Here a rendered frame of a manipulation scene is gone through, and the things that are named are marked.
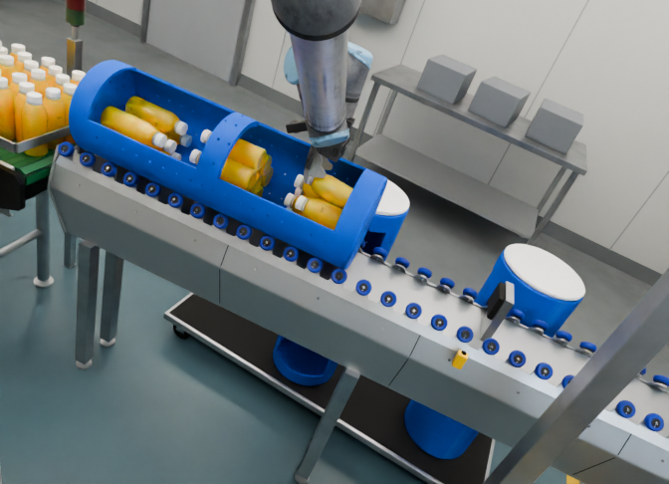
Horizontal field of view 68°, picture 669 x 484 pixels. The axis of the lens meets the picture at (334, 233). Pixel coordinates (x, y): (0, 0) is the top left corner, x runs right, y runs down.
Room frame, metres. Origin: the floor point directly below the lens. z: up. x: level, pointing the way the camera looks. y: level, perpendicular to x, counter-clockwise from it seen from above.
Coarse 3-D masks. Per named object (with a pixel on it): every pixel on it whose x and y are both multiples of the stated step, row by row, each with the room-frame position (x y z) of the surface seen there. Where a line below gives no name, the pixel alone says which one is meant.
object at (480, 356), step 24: (72, 168) 1.21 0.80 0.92; (120, 192) 1.18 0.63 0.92; (168, 216) 1.16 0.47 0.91; (192, 216) 1.17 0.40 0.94; (240, 240) 1.15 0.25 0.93; (288, 264) 1.12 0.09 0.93; (336, 288) 1.10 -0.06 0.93; (384, 312) 1.08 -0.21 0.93; (432, 336) 1.06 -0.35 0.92; (456, 336) 1.07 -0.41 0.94; (480, 360) 1.04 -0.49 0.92; (528, 384) 1.02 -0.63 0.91; (648, 432) 0.99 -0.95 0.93
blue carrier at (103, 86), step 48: (96, 96) 1.21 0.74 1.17; (144, 96) 1.45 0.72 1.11; (192, 96) 1.36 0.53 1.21; (96, 144) 1.18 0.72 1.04; (144, 144) 1.16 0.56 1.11; (192, 144) 1.41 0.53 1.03; (288, 144) 1.36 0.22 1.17; (192, 192) 1.15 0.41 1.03; (240, 192) 1.11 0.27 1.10; (288, 192) 1.36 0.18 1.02; (288, 240) 1.12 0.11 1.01; (336, 240) 1.08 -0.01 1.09
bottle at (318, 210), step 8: (312, 200) 1.17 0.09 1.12; (320, 200) 1.18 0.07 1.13; (304, 208) 1.16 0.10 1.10; (312, 208) 1.15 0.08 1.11; (320, 208) 1.15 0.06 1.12; (328, 208) 1.16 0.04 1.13; (336, 208) 1.17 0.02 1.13; (312, 216) 1.15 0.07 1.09; (320, 216) 1.14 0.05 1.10; (328, 216) 1.14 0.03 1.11; (336, 216) 1.15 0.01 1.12; (328, 224) 1.14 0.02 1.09
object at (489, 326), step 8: (496, 288) 1.20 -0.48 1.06; (504, 288) 1.18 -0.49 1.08; (512, 288) 1.18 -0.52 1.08; (496, 296) 1.15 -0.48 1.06; (504, 296) 1.14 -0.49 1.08; (512, 296) 1.14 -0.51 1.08; (488, 304) 1.18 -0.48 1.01; (496, 304) 1.12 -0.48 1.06; (504, 304) 1.11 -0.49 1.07; (512, 304) 1.11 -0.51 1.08; (488, 312) 1.13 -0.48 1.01; (496, 312) 1.12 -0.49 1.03; (504, 312) 1.11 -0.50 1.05; (488, 320) 1.14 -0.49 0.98; (496, 320) 1.11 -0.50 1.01; (488, 328) 1.11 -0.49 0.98; (496, 328) 1.11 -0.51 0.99; (480, 336) 1.12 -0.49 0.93; (488, 336) 1.11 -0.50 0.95
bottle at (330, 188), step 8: (312, 176) 1.22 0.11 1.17; (328, 176) 1.22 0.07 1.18; (312, 184) 1.21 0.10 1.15; (320, 184) 1.20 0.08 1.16; (328, 184) 1.20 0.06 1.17; (336, 184) 1.21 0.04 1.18; (344, 184) 1.22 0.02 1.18; (320, 192) 1.20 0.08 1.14; (328, 192) 1.19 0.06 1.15; (336, 192) 1.19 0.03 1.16; (344, 192) 1.20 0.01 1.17; (328, 200) 1.20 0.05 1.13; (336, 200) 1.19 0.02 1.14; (344, 200) 1.19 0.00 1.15
